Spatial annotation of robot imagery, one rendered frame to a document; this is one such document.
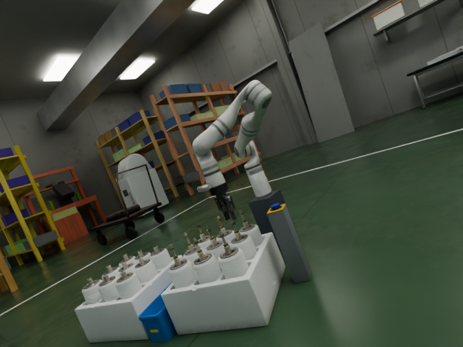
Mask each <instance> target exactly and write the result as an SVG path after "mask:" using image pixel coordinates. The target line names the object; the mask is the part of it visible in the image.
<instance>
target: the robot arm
mask: <svg viewBox="0 0 463 347"><path fill-rule="evenodd" d="M271 98H272V93H271V91H270V90H269V89H268V88H267V87H265V86H264V85H263V84H262V83H261V82H260V81H258V80H253V81H251V82H250V83H248V84H247V85H246V86H245V88H244V89H243V90H242V91H241V93H240V94H239V95H238V96H237V97H236V98H235V100H234V101H233V102H232V104H231V105H230V106H229V107H228V108H227V109H226V111H225V112H224V113H223V114H222V115H221V116H220V117H219V118H218V119H216V120H215V121H214V122H213V123H212V124H211V125H210V126H209V127H208V129H206V130H205V131H204V132H203V133H201V134H200V135H199V136H198V137H197V138H196V139H195V140H194V142H193V144H192V149H193V151H194V154H195V156H196V158H197V160H198V162H199V164H200V168H201V170H202V172H203V175H204V177H205V182H206V185H203V186H199V187H197V190H198V192H204V191H207V190H209V192H210V193H211V196H216V197H215V198H214V200H215V203H216V205H217V207H218V210H219V211H221V212H223V216H224V218H225V220H229V219H230V218H231V221H232V222H234V221H236V220H237V217H236V214H235V213H234V210H235V209H236V208H235V205H234V202H233V200H232V197H231V196H228V195H227V194H226V191H227V190H228V186H227V183H226V182H225V179H224V176H223V174H222V172H221V171H220V168H219V166H218V163H217V161H216V159H215V158H214V157H213V154H212V151H211V148H212V147H213V146H214V145H215V144H216V143H217V142H218V141H219V140H220V139H221V138H223V137H224V136H225V135H226V134H227V133H228V132H230V131H231V130H232V128H233V127H234V125H235V123H236V119H237V116H238V112H239V109H240V107H241V105H242V104H243V103H244V102H245V101H247V102H248V103H250V104H251V105H252V106H254V108H255V111H254V112H252V113H249V114H247V115H246V116H244V117H243V119H242V122H241V125H240V131H239V135H238V138H237V140H236V143H235V145H234V151H235V154H236V156H237V157H238V158H245V157H248V156H250V159H249V161H248V162H247V163H246V164H245V166H244V168H245V171H246V173H247V176H248V178H249V181H250V183H251V186H252V189H253V190H254V193H255V196H256V199H261V198H265V197H267V196H269V195H271V194H272V190H271V187H270V185H269V182H268V179H267V177H266V176H265V173H264V171H263V168H262V166H261V163H260V159H259V157H258V153H257V151H256V147H255V144H254V142H253V139H254V138H255V137H256V135H257V134H258V132H259V129H260V125H261V123H262V120H263V116H264V115H265V112H266V110H267V108H268V106H269V104H270V101H271Z"/></svg>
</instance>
